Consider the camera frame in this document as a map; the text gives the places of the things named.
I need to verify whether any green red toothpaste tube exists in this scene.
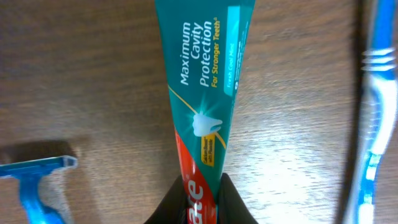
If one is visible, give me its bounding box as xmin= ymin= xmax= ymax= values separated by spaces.
xmin=155 ymin=0 xmax=255 ymax=223

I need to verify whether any blue disposable razor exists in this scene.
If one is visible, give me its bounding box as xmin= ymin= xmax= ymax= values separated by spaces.
xmin=1 ymin=156 xmax=78 ymax=224

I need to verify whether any blue white toothbrush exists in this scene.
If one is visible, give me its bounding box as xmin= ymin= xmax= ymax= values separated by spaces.
xmin=342 ymin=0 xmax=397 ymax=224

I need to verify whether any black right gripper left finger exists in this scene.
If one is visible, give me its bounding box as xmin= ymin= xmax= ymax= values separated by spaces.
xmin=144 ymin=175 xmax=188 ymax=224

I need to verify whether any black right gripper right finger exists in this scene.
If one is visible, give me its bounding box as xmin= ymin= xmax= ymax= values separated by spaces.
xmin=218 ymin=173 xmax=258 ymax=224

